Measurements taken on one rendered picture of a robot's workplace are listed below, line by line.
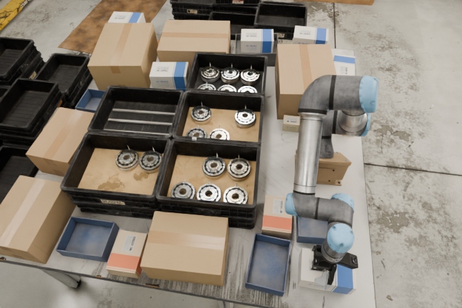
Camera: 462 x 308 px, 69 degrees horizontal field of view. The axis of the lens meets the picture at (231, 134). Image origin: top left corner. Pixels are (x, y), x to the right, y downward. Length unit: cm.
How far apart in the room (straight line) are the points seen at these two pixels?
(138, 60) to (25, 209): 93
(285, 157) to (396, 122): 147
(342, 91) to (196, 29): 123
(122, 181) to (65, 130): 42
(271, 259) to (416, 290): 114
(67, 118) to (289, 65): 118
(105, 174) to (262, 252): 77
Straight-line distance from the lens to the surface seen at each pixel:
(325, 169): 156
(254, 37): 216
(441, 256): 255
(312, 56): 196
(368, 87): 112
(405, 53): 370
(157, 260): 136
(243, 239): 152
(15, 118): 260
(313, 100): 113
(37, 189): 168
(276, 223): 147
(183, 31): 214
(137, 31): 221
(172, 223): 140
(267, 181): 164
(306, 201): 116
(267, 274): 147
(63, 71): 297
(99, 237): 164
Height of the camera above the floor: 212
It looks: 52 degrees down
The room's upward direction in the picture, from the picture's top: 2 degrees counter-clockwise
